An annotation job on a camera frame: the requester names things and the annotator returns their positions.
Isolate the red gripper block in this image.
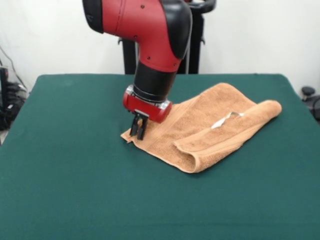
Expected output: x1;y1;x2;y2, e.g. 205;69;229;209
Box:
122;84;173;141

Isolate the tan terry towel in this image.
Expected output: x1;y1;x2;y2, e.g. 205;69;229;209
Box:
120;82;283;174

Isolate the dark green table cloth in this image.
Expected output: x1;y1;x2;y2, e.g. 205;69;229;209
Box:
0;73;320;240

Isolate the black equipment pile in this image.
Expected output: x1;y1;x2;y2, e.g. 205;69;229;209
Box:
0;82;29;131

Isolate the black computer case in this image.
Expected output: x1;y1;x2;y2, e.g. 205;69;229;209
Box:
0;66;10;111

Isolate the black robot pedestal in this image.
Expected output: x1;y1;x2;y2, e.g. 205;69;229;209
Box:
116;0;216;75

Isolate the grey pedestal leg with caster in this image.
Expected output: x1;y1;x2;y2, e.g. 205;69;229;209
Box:
301;86;320;118

